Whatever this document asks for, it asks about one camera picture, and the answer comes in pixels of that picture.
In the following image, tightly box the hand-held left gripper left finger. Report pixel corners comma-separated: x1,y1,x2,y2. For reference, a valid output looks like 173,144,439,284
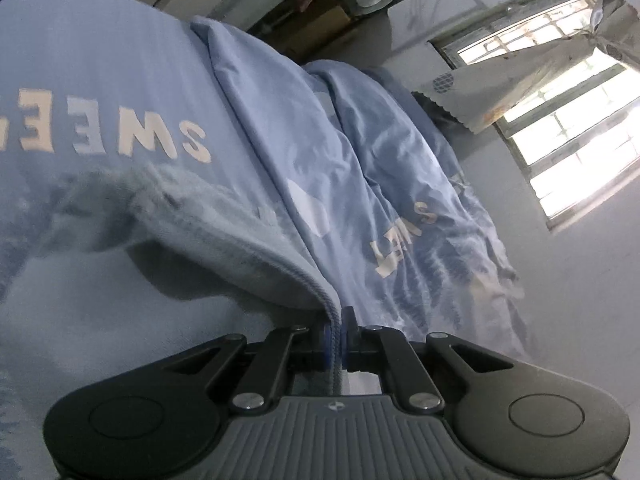
162,326,333,411

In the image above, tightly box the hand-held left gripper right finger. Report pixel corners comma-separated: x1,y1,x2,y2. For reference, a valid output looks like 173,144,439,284
341,306,526,413

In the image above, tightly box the grey-blue knit sweater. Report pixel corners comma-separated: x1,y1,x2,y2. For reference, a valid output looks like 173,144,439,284
42,162,348,398

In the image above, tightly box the barred window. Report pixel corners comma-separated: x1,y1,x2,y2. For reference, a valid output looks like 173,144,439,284
430,0,640,233

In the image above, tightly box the pale window curtain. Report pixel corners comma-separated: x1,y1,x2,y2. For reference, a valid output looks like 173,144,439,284
412,0,640,136

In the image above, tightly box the cardboard box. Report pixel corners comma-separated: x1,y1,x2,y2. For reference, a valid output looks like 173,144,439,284
290,5,361,61

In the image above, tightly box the printed bedsheet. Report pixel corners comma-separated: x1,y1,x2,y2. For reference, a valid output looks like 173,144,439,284
0,0,351,480

